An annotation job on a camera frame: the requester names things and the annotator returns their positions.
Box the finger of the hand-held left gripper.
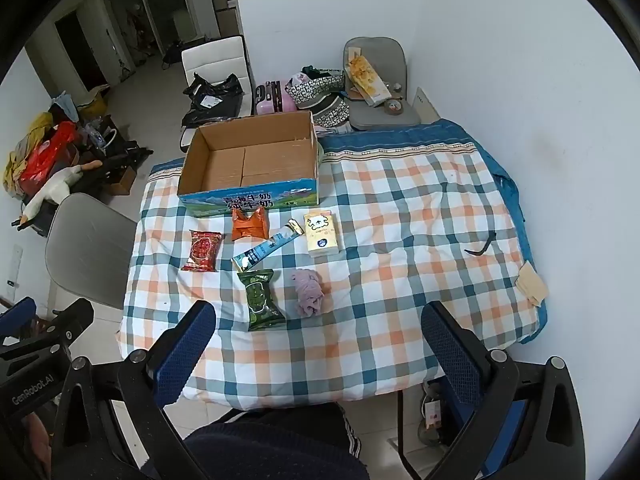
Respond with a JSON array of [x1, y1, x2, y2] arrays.
[[35, 298, 95, 357], [0, 296, 37, 342]]

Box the plaid blanket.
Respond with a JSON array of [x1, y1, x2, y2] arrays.
[[116, 119, 548, 406]]

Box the open cardboard box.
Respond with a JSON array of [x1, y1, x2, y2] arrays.
[[177, 110, 322, 218]]

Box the grey padded chair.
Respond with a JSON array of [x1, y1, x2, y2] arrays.
[[342, 36, 422, 131]]

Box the purple crumpled cloth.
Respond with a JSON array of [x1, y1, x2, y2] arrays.
[[290, 268, 327, 319]]

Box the orange snack packet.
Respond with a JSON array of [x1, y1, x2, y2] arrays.
[[231, 206, 267, 242]]

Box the white chair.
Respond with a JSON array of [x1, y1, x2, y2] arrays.
[[181, 36, 253, 117]]

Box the black bag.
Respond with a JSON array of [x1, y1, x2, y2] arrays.
[[181, 72, 245, 128]]

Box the green snack packet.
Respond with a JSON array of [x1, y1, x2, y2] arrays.
[[236, 269, 287, 332]]

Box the white goose plush toy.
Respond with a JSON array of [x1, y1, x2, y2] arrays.
[[12, 160, 103, 231]]

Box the person's legs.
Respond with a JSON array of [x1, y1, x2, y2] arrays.
[[140, 402, 371, 480]]

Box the patterned fabric bag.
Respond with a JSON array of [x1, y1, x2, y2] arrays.
[[285, 66, 351, 130]]

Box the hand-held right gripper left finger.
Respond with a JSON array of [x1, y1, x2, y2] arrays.
[[52, 300, 217, 480]]

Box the yellow cloth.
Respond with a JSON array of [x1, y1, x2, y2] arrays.
[[2, 111, 53, 191]]

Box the yellow tissue pack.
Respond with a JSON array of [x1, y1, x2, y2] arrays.
[[303, 210, 341, 256]]

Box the yellow snack box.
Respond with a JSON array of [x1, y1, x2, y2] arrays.
[[346, 55, 392, 107]]

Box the small cardboard box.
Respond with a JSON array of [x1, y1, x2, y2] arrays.
[[107, 165, 137, 196]]

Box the red plastic bag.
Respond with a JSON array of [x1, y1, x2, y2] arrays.
[[20, 121, 81, 193]]

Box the pink suitcase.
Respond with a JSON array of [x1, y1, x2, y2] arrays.
[[255, 80, 298, 116]]

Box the beige paper pieces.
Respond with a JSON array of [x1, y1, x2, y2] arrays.
[[515, 261, 549, 308]]

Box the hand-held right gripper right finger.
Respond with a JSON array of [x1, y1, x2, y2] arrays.
[[421, 301, 587, 480]]

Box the red snack packet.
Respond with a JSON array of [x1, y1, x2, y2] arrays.
[[181, 230, 223, 273]]

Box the long blue stick packet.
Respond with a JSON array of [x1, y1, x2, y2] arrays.
[[231, 220, 305, 271]]

